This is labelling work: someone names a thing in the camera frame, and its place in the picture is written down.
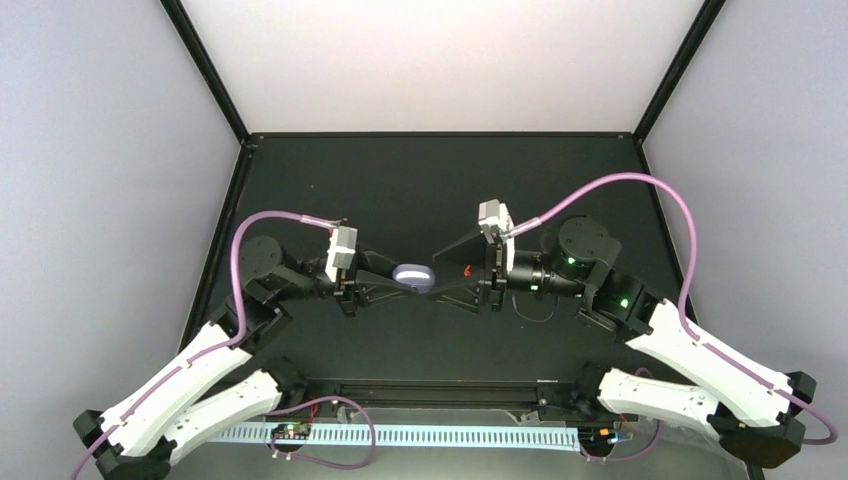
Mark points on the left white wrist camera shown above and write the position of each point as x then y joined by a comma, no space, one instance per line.
341,251

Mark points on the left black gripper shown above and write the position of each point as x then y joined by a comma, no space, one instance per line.
357,282

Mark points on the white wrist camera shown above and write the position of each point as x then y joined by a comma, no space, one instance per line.
493,220
341,251

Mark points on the circuit board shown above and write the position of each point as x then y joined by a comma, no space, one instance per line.
608,436
291,432

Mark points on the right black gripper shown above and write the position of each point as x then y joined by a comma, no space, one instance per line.
490,257

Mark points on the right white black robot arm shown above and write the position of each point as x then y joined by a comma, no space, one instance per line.
751,411

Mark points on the left circuit board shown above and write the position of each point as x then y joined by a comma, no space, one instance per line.
291,432

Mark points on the light blue slotted cable duct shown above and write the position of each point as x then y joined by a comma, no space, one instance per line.
443,436

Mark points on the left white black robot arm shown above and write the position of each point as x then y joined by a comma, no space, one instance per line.
226,374

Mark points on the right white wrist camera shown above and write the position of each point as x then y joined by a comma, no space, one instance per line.
493,220

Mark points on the right circuit board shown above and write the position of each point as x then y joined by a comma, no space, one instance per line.
608,436

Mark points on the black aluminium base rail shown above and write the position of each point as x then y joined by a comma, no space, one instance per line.
444,394

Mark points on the lavender earbud charging case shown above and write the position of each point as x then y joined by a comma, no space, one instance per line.
420,277

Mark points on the clear plastic sheet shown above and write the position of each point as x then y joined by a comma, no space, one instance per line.
648,432

